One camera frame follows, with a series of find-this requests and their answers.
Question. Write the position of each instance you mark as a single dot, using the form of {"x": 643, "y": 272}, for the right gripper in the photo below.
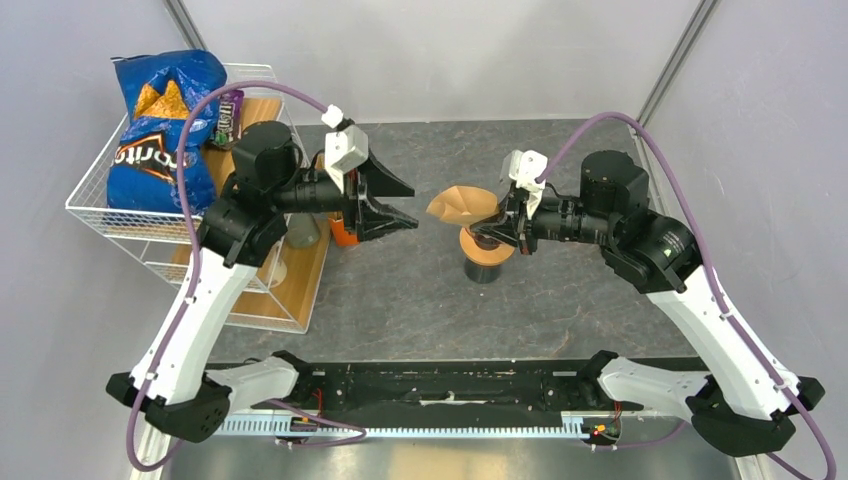
{"x": 511, "y": 220}

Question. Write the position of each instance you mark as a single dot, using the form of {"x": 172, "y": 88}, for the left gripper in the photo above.
{"x": 375, "y": 182}

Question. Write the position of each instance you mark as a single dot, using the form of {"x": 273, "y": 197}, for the brown paper coffee filter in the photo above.
{"x": 463, "y": 205}

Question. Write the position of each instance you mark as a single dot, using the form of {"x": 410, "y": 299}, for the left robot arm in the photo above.
{"x": 172, "y": 385}

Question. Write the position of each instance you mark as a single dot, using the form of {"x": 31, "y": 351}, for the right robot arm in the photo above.
{"x": 740, "y": 403}

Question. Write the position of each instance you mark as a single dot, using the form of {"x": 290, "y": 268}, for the orange filter holder box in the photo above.
{"x": 342, "y": 237}

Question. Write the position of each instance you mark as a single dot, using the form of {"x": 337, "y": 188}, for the dark glass carafe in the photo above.
{"x": 481, "y": 274}

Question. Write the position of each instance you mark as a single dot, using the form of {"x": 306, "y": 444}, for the purple candy packet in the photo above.
{"x": 228, "y": 130}

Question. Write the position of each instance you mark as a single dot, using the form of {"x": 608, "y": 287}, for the blue Doritos chip bag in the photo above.
{"x": 159, "y": 91}

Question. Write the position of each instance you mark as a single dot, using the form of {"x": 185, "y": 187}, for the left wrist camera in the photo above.
{"x": 345, "y": 148}

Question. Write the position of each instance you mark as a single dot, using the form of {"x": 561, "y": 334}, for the white wire shelf rack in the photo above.
{"x": 280, "y": 297}

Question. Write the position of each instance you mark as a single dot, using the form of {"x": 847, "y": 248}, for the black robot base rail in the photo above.
{"x": 430, "y": 395}

